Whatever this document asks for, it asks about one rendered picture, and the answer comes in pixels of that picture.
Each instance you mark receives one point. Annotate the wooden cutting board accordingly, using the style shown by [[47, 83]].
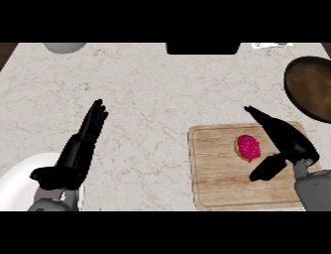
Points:
[[223, 175]]

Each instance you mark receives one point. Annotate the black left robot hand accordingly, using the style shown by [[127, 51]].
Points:
[[79, 152]]

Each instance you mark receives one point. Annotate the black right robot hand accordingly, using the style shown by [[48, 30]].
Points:
[[290, 140]]

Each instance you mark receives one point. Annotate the dark brown round pan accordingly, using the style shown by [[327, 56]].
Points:
[[320, 89]]

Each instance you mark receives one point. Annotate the white printed paper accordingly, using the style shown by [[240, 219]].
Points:
[[271, 45]]

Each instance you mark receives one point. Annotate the grey round bowl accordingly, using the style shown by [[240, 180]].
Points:
[[65, 47]]

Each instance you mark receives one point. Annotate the white round plate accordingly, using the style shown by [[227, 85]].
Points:
[[13, 188]]

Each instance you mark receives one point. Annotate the black rectangular appliance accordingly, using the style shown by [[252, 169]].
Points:
[[203, 48]]

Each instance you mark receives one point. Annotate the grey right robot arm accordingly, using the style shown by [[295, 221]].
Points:
[[324, 188]]

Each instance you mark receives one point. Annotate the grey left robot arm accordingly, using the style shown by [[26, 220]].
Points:
[[57, 200]]

